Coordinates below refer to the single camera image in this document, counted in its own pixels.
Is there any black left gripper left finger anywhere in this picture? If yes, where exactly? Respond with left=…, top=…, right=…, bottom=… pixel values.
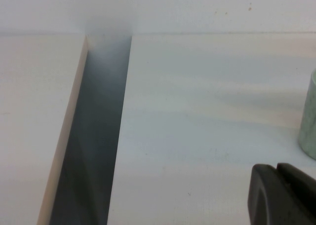
left=247, top=163, right=316, bottom=225

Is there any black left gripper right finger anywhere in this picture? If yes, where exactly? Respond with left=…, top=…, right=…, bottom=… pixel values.
left=276, top=162, right=316, bottom=204

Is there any green marbled cup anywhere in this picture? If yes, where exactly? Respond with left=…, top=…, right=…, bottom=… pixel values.
left=296, top=68, right=316, bottom=161

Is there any white side table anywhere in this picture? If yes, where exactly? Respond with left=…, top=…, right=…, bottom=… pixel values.
left=0, top=33, right=90, bottom=225

